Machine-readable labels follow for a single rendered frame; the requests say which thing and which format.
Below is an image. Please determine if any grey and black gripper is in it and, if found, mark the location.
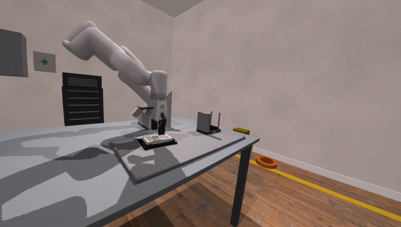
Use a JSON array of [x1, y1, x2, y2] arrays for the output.
[[150, 99, 167, 135]]

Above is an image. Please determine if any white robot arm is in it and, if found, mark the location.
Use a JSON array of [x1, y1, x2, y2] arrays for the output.
[[62, 20, 167, 118]]

